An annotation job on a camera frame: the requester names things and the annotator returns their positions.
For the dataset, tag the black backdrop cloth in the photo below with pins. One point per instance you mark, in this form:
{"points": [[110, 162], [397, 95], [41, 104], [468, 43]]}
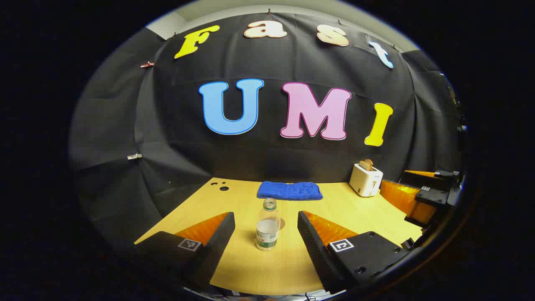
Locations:
{"points": [[259, 159]]}

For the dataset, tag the white toaster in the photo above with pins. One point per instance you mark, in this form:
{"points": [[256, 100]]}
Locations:
{"points": [[365, 182]]}

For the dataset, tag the bread slice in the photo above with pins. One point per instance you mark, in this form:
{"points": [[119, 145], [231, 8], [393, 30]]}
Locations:
{"points": [[366, 164]]}

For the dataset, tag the red cloth clip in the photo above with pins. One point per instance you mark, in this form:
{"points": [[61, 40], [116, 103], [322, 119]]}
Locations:
{"points": [[147, 64]]}

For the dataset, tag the round brown coaster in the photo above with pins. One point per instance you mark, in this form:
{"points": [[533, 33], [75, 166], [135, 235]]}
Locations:
{"points": [[282, 224]]}

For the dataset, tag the silver cloth clip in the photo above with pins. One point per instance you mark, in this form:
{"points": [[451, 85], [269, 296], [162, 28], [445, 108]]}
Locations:
{"points": [[134, 156]]}

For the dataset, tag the clear plastic water bottle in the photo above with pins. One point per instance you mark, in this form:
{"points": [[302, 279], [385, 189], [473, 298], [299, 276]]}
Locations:
{"points": [[267, 230]]}

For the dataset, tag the blue folded towel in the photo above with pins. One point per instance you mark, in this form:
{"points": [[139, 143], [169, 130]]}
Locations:
{"points": [[289, 191]]}

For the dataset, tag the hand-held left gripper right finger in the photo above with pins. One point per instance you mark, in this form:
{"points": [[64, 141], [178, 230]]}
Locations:
{"points": [[311, 240]]}

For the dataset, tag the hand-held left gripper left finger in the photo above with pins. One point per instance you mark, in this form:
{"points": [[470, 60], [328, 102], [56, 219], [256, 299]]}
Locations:
{"points": [[219, 238]]}

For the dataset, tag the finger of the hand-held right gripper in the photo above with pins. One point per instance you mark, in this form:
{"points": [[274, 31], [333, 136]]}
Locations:
{"points": [[403, 198], [422, 178]]}

